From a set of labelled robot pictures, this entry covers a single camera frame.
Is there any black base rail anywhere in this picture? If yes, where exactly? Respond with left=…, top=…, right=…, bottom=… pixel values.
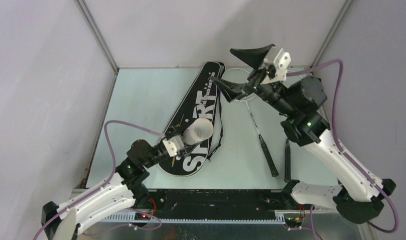
left=134, top=189, right=310, bottom=221

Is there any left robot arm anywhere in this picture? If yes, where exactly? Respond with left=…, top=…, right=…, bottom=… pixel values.
left=41, top=126, right=213, bottom=240

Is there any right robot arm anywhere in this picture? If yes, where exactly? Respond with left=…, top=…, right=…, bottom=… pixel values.
left=213, top=44, right=396, bottom=224

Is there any white shuttlecock tube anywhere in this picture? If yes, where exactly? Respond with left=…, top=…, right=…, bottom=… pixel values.
left=182, top=117, right=214, bottom=145

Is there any white racket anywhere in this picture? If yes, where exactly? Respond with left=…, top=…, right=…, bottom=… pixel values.
left=284, top=138, right=292, bottom=183
left=222, top=67, right=279, bottom=177

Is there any black racket bag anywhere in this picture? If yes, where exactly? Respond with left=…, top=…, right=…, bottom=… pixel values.
left=159, top=61, right=225, bottom=177

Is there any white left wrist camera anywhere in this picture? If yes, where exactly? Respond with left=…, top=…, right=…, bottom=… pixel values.
left=162, top=135, right=185, bottom=157

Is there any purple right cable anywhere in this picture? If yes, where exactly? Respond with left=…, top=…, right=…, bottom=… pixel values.
left=285, top=58, right=400, bottom=240

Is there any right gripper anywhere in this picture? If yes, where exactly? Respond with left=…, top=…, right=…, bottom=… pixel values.
left=210, top=44, right=295, bottom=117

